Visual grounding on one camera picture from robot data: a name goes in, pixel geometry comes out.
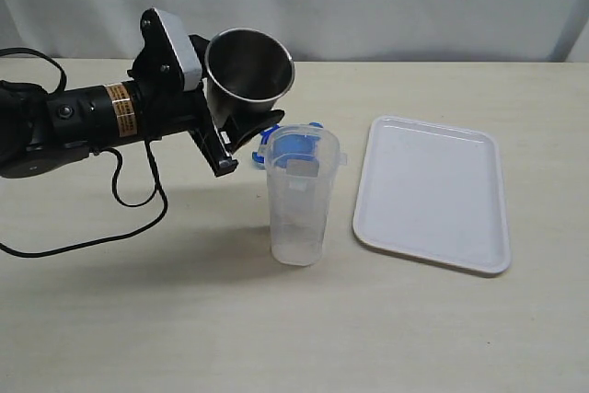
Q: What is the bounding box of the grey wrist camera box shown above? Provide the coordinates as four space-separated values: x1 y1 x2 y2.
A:
129 7 202 95

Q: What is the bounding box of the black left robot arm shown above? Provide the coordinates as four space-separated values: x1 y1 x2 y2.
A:
1 34 243 179

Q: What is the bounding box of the black cable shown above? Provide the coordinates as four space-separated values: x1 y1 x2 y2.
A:
0 46 169 259

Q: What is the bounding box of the clear plastic container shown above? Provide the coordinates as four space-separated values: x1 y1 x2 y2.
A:
264 122 347 267

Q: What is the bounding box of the blue plastic lid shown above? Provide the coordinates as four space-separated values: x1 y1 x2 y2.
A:
252 124 319 169

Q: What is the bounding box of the stainless steel cup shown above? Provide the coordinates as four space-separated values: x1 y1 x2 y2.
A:
203 28 295 127

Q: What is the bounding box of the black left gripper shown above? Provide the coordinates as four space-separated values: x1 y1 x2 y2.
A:
135 33 285 178

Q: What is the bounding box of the white backdrop curtain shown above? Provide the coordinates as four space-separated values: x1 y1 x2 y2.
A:
1 0 588 62

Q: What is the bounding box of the white rectangular tray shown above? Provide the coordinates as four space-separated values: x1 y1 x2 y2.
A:
352 116 512 276

